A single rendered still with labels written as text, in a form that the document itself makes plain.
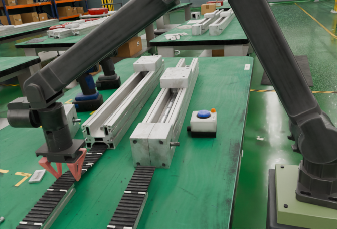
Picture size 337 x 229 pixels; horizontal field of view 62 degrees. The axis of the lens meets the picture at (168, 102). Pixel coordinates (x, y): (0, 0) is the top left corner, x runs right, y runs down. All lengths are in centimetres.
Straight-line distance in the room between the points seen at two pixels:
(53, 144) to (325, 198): 59
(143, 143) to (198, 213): 23
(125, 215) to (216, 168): 28
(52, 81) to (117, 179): 31
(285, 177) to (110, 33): 49
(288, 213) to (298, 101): 22
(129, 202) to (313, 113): 41
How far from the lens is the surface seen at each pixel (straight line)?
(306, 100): 57
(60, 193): 73
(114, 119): 91
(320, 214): 64
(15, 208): 81
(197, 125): 89
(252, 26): 52
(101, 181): 79
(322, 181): 65
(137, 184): 69
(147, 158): 78
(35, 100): 65
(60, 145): 71
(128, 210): 64
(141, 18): 53
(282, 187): 69
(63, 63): 61
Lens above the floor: 124
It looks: 22 degrees down
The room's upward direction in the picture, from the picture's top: 5 degrees counter-clockwise
